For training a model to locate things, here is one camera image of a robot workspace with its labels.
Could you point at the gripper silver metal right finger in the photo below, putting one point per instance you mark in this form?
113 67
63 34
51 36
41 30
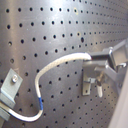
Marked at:
110 76

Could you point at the metal cable clip bracket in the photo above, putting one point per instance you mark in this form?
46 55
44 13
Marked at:
9 88

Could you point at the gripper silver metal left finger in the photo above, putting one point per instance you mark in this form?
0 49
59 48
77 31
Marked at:
114 55

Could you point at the perforated metal board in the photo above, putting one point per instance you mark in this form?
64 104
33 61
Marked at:
48 44

